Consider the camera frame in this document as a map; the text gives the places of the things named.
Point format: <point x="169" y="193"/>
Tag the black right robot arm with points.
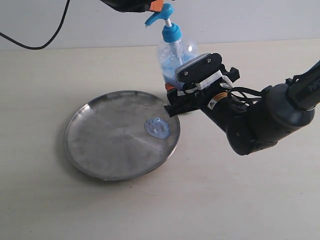
<point x="252" y="120"/>

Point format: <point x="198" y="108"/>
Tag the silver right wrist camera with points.
<point x="199" y="70"/>

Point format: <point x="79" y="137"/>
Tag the blue soap blob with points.
<point x="157" y="128"/>

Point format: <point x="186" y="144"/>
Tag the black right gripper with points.
<point x="191" y="99"/>

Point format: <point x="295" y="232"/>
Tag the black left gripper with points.
<point x="135" y="6"/>

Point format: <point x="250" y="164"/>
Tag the round stainless steel plate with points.
<point x="106" y="139"/>

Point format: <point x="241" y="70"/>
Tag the blue pump lotion bottle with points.
<point x="175" y="50"/>

